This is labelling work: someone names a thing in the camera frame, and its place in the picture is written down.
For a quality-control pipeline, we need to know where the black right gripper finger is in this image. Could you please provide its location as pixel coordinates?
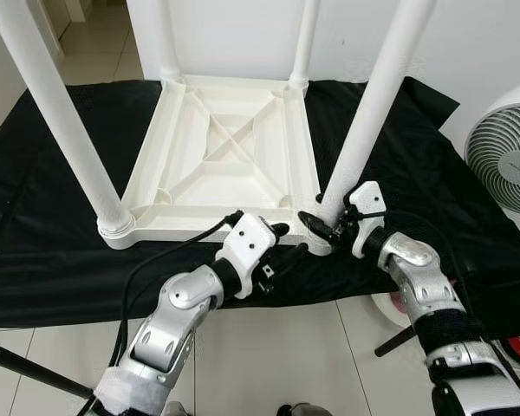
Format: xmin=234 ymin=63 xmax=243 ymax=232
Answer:
xmin=297 ymin=211 xmax=337 ymax=244

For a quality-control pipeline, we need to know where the white plastic table top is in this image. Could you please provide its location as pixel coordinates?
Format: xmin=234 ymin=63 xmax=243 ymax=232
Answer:
xmin=100 ymin=74 xmax=335 ymax=252

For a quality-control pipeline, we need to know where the white tapered table leg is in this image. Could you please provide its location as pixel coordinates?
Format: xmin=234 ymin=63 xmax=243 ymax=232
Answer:
xmin=316 ymin=0 xmax=439 ymax=228
xmin=152 ymin=0 xmax=185 ymax=83
xmin=0 ymin=0 xmax=135 ymax=237
xmin=288 ymin=0 xmax=322 ymax=92

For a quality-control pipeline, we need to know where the pink soft item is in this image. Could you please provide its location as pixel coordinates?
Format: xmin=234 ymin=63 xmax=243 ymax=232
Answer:
xmin=390 ymin=290 xmax=413 ymax=317

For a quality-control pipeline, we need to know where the grey right robot foot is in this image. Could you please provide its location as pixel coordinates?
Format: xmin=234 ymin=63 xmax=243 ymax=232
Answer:
xmin=277 ymin=401 xmax=330 ymax=416

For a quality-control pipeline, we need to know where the black table cloth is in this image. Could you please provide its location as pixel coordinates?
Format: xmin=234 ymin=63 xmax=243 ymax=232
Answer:
xmin=0 ymin=78 xmax=520 ymax=339

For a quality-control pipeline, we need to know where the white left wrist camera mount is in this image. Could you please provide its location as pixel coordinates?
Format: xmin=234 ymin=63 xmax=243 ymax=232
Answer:
xmin=218 ymin=212 xmax=278 ymax=300

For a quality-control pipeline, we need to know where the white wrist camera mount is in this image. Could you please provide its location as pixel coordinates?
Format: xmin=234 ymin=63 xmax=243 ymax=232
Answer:
xmin=347 ymin=182 xmax=387 ymax=259
xmin=218 ymin=212 xmax=278 ymax=300

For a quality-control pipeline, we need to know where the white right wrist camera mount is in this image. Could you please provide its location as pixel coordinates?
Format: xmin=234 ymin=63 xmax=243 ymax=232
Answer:
xmin=347 ymin=182 xmax=387 ymax=259

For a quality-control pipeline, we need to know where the white pedestal fan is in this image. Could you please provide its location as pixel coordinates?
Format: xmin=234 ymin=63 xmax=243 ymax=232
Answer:
xmin=464 ymin=78 xmax=520 ymax=252

